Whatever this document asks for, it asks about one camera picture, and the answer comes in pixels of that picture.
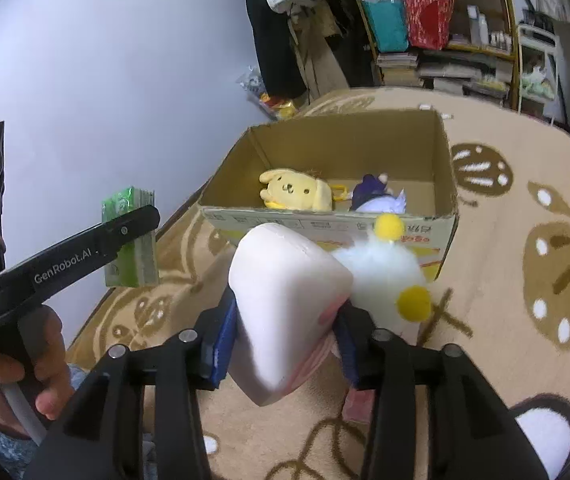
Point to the person left hand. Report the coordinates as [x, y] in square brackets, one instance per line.
[50, 368]

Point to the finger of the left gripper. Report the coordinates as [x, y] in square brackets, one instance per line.
[61, 265]

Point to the pink tissue pack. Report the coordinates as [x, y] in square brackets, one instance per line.
[358, 406]

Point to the beige patterned rug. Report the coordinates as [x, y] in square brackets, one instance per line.
[503, 295]

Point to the teal bag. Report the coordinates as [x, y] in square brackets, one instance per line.
[387, 22]

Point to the white fluffy yellow pompom plush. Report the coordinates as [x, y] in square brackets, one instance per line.
[388, 281]

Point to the stack of books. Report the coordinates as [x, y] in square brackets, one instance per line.
[399, 69]

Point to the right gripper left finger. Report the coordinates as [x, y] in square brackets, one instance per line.
[99, 435]

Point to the wooden bookshelf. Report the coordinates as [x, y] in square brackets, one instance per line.
[464, 47]

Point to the purple haired doll plush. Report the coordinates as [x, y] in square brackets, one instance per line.
[373, 195]

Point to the pink white cube plush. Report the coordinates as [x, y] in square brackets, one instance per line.
[288, 291]

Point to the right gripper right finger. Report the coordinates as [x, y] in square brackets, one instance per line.
[471, 434]

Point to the white trolley rack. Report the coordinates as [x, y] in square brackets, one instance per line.
[538, 79]

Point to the black hanging coat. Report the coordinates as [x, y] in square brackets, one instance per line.
[275, 55]

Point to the green tissue pack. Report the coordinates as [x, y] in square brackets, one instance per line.
[135, 264]

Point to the cardboard box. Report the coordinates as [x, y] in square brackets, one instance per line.
[409, 147]

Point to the red gift bag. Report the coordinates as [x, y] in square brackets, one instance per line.
[428, 23]

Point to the yellow dog plush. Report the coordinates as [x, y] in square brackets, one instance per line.
[286, 189]

